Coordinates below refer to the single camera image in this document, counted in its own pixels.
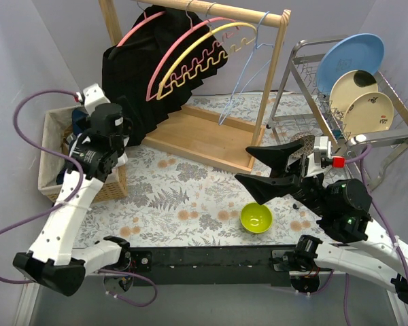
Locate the floral tablecloth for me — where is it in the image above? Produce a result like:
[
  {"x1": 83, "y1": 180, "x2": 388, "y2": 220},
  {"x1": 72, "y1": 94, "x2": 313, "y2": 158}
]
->
[{"x1": 50, "y1": 90, "x2": 367, "y2": 249}]

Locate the patterned small bowl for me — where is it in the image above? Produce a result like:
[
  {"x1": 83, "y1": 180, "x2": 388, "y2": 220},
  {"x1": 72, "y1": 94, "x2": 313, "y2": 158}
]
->
[{"x1": 290, "y1": 132, "x2": 315, "y2": 158}]

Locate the blue plate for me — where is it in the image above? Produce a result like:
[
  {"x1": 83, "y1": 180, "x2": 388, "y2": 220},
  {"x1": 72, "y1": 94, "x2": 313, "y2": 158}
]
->
[{"x1": 316, "y1": 33, "x2": 385, "y2": 94}]

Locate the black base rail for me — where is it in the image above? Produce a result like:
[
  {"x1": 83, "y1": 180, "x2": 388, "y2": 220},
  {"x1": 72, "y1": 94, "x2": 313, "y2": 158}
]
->
[{"x1": 122, "y1": 245, "x2": 320, "y2": 293}]

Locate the pink hanger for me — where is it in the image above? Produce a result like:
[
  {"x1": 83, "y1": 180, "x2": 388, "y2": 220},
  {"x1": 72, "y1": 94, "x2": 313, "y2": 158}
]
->
[
  {"x1": 146, "y1": 17, "x2": 239, "y2": 101},
  {"x1": 116, "y1": 5, "x2": 166, "y2": 50}
]

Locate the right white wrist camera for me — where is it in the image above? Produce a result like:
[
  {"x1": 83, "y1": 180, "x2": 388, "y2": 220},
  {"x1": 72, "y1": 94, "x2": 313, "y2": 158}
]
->
[{"x1": 305, "y1": 136, "x2": 345, "y2": 177}]

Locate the blue wire hanger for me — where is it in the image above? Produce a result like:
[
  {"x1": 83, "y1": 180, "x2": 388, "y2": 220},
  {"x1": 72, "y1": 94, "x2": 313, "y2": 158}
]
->
[{"x1": 218, "y1": 11, "x2": 273, "y2": 126}]

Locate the wooden clothes rack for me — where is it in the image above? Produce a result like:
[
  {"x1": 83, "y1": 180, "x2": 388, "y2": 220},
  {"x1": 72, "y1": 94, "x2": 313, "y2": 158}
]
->
[{"x1": 98, "y1": 0, "x2": 292, "y2": 173}]

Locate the white cloth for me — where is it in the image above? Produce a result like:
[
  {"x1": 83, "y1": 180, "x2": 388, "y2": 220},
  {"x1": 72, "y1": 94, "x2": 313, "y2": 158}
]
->
[{"x1": 63, "y1": 134, "x2": 129, "y2": 177}]

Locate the navy blue denim garment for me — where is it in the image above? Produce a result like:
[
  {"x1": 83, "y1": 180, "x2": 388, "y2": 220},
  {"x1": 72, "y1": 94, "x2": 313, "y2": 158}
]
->
[{"x1": 56, "y1": 108, "x2": 89, "y2": 184}]

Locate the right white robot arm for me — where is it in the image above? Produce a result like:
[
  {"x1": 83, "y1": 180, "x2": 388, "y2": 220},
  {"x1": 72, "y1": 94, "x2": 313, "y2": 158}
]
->
[{"x1": 235, "y1": 137, "x2": 408, "y2": 304}]

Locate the cream plate with black spot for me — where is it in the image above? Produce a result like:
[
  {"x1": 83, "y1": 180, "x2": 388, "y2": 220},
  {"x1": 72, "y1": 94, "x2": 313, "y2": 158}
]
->
[{"x1": 329, "y1": 70, "x2": 379, "y2": 117}]

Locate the yellow hanger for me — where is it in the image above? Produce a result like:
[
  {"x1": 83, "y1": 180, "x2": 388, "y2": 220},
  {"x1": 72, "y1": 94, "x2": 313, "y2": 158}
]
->
[{"x1": 146, "y1": 6, "x2": 258, "y2": 101}]

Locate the wicker laundry basket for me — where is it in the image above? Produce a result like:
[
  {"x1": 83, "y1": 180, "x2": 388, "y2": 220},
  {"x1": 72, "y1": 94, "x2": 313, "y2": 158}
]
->
[{"x1": 37, "y1": 106, "x2": 128, "y2": 202}]

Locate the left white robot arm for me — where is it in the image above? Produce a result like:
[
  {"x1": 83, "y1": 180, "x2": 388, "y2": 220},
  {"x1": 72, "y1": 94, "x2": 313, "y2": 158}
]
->
[{"x1": 13, "y1": 103, "x2": 131, "y2": 296}]

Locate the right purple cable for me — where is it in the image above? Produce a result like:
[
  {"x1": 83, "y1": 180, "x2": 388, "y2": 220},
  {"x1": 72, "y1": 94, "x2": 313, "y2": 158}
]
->
[{"x1": 292, "y1": 144, "x2": 408, "y2": 326}]

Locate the green bowl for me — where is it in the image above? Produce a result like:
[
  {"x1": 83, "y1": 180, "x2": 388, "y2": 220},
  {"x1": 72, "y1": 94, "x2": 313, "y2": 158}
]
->
[{"x1": 240, "y1": 202, "x2": 273, "y2": 234}]

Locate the cream plate with flower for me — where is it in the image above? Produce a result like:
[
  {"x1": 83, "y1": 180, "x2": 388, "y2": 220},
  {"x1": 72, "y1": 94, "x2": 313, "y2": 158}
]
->
[{"x1": 343, "y1": 92, "x2": 394, "y2": 137}]

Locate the black garment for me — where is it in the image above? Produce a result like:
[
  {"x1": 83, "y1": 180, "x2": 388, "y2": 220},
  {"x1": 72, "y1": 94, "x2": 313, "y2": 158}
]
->
[{"x1": 101, "y1": 5, "x2": 229, "y2": 147}]

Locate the metal dish rack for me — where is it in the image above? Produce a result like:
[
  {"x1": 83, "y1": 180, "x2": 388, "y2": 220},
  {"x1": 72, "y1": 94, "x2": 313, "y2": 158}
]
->
[{"x1": 266, "y1": 35, "x2": 408, "y2": 191}]

